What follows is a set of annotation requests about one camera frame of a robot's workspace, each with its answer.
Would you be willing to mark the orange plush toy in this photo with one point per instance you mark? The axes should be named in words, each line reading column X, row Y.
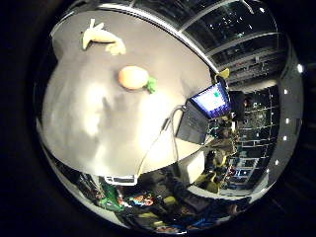
column 133, row 77

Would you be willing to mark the white radish plush toy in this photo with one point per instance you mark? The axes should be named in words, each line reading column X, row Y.
column 98, row 35

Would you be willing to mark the open black laptop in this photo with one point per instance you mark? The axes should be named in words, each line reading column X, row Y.
column 194, row 125

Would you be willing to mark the white box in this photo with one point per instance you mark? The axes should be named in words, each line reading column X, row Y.
column 197, row 168

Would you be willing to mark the white framed panel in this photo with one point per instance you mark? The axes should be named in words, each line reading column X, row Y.
column 121, row 180

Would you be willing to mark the green bag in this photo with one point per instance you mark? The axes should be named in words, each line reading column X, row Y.
column 111, row 197

